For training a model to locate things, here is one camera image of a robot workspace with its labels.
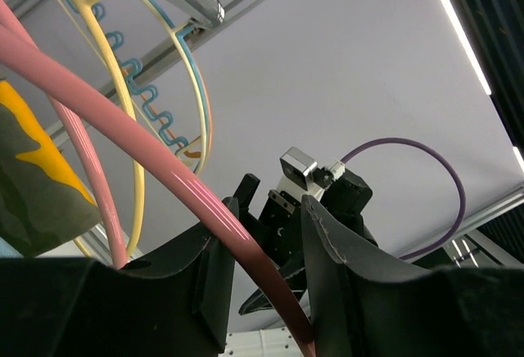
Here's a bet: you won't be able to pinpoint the cream hanger with camouflage trousers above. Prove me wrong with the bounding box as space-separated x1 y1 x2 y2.
57 0 145 256

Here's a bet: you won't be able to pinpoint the camouflage yellow trousers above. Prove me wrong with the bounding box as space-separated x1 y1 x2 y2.
1 79 101 257

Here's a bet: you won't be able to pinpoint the pink hanger with blue trousers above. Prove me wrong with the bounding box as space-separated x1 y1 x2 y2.
0 25 129 270

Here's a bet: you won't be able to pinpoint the light blue trousers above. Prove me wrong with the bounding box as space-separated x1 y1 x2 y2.
0 238 20 258

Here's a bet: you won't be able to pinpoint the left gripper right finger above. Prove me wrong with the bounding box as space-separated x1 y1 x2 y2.
301 196 523 356

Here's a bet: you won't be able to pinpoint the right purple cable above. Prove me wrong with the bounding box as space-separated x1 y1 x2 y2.
339 138 468 261

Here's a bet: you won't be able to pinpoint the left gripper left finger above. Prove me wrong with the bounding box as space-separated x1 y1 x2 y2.
0 197 241 357

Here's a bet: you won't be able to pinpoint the pink hanger with green trousers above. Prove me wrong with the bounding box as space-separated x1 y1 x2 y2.
1 2 315 356

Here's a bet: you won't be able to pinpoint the right aluminium frame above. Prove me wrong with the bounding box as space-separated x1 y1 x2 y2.
410 183 523 269

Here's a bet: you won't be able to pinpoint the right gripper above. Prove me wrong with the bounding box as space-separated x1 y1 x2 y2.
233 171 377 300

